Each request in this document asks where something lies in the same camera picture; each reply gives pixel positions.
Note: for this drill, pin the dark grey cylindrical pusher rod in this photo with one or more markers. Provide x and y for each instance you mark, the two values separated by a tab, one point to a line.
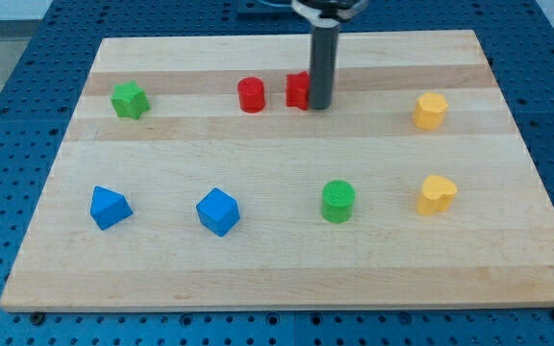
323	57

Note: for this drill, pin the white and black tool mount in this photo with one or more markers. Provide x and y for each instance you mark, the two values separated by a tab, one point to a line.
328	13

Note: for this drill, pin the red star block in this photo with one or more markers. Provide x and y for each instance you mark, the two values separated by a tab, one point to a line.
297	90

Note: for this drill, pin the green star block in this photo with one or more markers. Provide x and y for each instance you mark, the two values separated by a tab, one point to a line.
129	100

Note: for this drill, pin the red cylinder block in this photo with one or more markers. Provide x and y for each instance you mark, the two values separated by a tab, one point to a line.
251	94

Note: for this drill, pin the yellow hexagon block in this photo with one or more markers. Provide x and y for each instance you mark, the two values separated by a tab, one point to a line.
430	111

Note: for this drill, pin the green cylinder block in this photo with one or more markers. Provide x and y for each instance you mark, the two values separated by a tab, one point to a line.
337	200

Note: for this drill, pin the light wooden board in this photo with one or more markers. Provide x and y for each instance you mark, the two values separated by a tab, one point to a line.
494	247

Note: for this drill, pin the yellow heart block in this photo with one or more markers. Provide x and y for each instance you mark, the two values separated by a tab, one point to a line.
436	195

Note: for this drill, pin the blue cube block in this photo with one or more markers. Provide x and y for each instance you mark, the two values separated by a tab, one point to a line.
218	212

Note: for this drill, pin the blue triangle block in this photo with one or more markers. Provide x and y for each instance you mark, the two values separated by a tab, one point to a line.
108	207

